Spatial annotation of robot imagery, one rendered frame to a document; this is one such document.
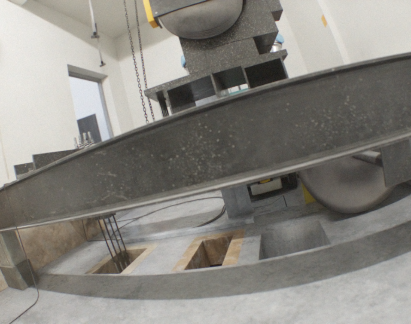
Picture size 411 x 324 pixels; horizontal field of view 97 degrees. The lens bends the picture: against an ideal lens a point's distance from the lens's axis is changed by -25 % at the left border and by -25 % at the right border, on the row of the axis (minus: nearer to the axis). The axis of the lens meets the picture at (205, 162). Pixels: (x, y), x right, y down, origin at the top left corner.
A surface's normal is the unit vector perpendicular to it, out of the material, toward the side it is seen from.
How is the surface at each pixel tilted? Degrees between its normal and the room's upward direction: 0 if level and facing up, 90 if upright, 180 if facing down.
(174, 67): 90
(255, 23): 90
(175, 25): 90
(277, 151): 90
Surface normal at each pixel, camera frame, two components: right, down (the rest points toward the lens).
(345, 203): -0.14, -0.57
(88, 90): -0.25, 0.12
